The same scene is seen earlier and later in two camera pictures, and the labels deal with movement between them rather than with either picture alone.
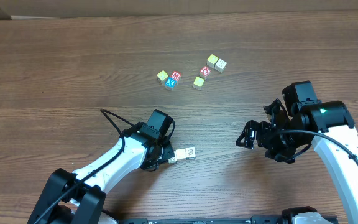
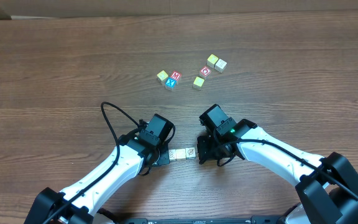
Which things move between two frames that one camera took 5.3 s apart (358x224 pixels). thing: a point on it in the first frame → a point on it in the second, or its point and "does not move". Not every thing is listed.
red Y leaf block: [190, 154] does not move
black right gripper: [262, 134] → [204, 149]
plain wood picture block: [220, 65] does not move
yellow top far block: [211, 60] does not move
